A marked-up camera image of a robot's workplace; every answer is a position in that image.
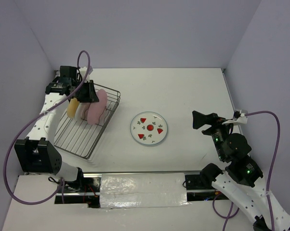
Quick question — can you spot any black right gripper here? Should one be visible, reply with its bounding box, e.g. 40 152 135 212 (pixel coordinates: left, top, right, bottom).
191 109 236 160

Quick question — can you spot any pink plate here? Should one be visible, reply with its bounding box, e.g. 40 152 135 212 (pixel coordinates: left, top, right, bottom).
87 89 107 125

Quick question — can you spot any white strawberry pattern plate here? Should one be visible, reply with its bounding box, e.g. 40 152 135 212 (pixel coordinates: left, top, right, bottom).
130 112 168 146

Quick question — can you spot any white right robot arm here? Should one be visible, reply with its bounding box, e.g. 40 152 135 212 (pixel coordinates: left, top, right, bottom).
192 110 290 231

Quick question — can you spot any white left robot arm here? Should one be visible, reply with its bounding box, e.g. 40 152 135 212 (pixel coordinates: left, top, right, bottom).
14 66 100 192

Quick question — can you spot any yellow plate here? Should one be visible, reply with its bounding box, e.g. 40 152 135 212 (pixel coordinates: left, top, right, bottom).
66 98 79 118

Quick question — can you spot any white plate blue rim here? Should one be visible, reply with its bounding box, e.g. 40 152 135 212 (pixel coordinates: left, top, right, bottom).
74 103 90 120

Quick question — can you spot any silver foil tape cover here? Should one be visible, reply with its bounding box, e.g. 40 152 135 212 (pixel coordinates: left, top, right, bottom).
100 173 188 208

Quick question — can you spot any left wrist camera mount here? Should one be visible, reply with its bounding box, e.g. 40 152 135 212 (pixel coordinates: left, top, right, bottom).
77 66 92 82

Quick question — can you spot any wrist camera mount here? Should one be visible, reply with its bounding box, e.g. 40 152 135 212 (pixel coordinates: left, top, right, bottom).
77 66 92 82
222 110 248 126

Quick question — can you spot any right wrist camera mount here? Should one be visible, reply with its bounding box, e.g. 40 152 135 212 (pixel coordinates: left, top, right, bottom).
222 110 248 126

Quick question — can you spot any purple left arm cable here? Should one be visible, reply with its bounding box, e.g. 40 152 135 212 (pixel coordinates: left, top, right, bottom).
3 50 91 205

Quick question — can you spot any metal wire dish rack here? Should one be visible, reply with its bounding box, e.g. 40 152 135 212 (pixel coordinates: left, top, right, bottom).
54 84 121 159

